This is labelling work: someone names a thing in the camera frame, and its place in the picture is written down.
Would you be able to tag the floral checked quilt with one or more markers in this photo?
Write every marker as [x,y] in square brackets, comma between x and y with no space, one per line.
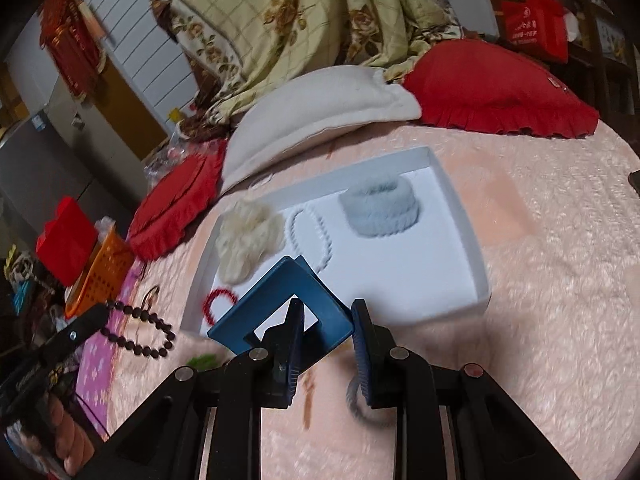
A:
[300,15]

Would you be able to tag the thin metal hoop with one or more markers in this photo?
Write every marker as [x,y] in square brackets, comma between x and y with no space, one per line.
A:
[151,296]

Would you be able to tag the small red ruffled pillow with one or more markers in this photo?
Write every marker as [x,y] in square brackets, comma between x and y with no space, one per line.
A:
[170,210]

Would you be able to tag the orange plastic basket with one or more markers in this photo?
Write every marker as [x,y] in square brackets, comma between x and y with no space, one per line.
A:
[107,270]

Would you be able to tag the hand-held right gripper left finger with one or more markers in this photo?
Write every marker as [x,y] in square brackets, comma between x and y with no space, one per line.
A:
[295,345]

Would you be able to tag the large red ruffled pillow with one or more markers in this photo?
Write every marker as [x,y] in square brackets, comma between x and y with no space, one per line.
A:
[495,90]

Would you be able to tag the cream fluffy scrunchie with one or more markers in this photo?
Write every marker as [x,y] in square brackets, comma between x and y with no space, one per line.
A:
[247,240]

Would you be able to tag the green small item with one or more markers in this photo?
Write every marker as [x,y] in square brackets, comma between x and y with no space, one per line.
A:
[204,361]

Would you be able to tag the pink fluffy blanket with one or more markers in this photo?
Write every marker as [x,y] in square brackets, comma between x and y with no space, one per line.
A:
[540,260]

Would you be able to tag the red shopping bag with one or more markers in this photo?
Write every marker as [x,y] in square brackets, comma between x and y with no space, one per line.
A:
[535,22]

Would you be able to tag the red hanging decoration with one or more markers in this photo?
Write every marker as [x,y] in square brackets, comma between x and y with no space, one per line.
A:
[70,45]

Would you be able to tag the person's left hand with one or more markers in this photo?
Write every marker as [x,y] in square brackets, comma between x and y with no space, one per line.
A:
[70,435]

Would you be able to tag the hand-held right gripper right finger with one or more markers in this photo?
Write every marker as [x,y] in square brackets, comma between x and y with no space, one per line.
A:
[362,360]

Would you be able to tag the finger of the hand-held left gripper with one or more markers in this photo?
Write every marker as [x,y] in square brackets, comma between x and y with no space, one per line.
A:
[75,335]

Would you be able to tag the blue square hair clip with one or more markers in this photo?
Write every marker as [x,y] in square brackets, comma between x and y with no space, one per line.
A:
[265,290]

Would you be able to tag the dark wooden shelf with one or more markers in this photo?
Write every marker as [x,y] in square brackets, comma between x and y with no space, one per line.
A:
[607,35]

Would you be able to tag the red plastic box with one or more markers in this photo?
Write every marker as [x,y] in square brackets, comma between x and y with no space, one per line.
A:
[67,240]

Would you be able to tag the wooden door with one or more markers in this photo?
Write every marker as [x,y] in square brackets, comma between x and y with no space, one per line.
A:
[127,110]

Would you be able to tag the white pillow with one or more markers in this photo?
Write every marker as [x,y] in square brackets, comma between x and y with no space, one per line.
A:
[320,110]

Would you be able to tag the white shallow box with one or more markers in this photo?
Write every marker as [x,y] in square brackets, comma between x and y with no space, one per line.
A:
[400,265]

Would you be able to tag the grey fluffy scrunchie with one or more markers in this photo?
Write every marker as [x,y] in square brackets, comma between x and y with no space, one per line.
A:
[380,207]

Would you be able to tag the purple flowered cloth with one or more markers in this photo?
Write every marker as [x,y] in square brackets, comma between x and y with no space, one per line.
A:
[100,375]

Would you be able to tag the grey refrigerator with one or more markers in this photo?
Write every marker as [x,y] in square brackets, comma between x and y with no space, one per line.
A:
[45,170]

